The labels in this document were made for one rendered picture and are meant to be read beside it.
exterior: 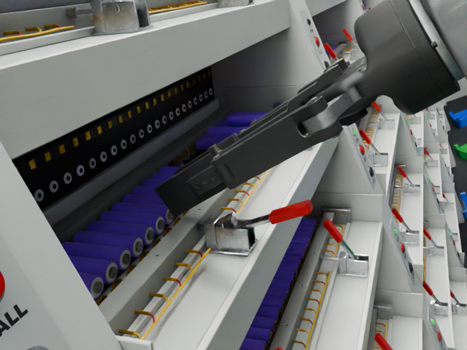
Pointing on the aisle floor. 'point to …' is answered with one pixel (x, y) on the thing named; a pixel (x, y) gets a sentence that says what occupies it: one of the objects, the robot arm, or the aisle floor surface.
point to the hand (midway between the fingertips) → (203, 176)
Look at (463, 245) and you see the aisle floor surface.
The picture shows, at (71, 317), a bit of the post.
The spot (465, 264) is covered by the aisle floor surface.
